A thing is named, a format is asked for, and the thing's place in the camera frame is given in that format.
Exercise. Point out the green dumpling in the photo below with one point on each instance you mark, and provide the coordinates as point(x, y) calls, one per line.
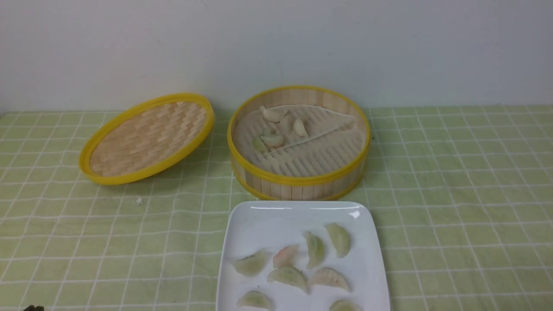
point(259, 145)

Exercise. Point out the white square plate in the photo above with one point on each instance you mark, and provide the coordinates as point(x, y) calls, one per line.
point(272, 225)

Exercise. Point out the green dumpling plate centre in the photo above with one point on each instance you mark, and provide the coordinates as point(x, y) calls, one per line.
point(316, 250)

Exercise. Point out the green dumpling plate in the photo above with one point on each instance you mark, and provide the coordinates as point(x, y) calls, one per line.
point(316, 250)
point(344, 305)
point(255, 299)
point(252, 265)
point(340, 239)
point(290, 275)

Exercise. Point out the pink dumpling on plate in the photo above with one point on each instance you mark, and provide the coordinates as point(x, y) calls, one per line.
point(285, 256)

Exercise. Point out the green dumpling plate lower middle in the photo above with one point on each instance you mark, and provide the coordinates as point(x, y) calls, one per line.
point(290, 275)

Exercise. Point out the beige dumpling on plate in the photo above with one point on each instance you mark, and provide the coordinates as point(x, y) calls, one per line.
point(329, 277)

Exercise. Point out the green dumpling plate bottom left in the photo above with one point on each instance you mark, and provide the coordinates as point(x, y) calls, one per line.
point(255, 299)

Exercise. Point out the green dumpling plate bottom right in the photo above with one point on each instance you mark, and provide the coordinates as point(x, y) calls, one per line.
point(344, 305)

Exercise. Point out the pale green dumpling steamer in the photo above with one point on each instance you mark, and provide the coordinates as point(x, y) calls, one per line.
point(271, 137)

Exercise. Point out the bamboo steamer basket yellow rim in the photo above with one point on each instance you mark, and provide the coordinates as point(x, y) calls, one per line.
point(326, 165)

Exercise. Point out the pale dumpling in steamer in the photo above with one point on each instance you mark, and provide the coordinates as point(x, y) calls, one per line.
point(286, 124)

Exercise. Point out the white dumpling steamer right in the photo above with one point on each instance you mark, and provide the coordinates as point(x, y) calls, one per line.
point(299, 128)

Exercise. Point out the white dumpling in steamer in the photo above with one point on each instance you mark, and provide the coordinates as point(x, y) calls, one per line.
point(272, 115)

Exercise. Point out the woven bamboo steamer lid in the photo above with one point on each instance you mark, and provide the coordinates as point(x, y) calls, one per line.
point(147, 139)

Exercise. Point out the green checkered tablecloth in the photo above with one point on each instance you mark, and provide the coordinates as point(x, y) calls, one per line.
point(461, 199)

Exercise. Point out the black object bottom corner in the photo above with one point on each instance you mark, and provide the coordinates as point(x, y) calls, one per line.
point(34, 308)

